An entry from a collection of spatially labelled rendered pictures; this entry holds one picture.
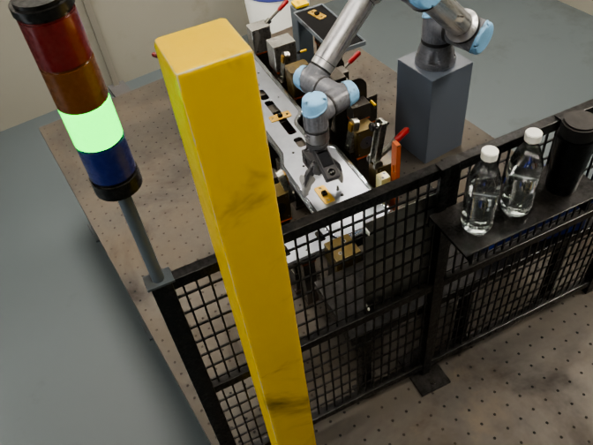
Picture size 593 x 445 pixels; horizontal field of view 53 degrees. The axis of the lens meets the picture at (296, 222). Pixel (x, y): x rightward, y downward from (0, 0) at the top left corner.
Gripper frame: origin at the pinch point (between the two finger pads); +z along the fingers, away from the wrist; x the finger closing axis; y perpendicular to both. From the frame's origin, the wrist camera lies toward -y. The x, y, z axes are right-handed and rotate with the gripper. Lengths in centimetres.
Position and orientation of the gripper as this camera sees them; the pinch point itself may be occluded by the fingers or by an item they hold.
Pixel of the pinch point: (324, 191)
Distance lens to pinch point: 194.5
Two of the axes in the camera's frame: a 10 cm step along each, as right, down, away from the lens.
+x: -9.0, 3.7, -2.3
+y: -4.3, -6.3, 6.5
